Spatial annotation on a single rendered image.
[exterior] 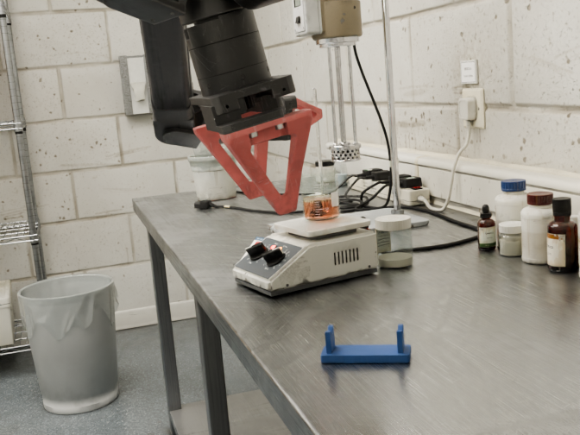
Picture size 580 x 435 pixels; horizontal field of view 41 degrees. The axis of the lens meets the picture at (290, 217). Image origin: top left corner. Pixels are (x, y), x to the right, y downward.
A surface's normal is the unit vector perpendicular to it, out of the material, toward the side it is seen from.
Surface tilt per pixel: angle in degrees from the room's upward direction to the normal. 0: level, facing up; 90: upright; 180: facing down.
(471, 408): 0
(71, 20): 90
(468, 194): 90
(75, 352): 94
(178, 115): 144
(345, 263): 90
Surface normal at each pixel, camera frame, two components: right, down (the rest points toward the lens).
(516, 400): -0.08, -0.98
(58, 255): 0.29, 0.15
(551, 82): -0.95, 0.13
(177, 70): 0.13, 0.89
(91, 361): 0.57, 0.17
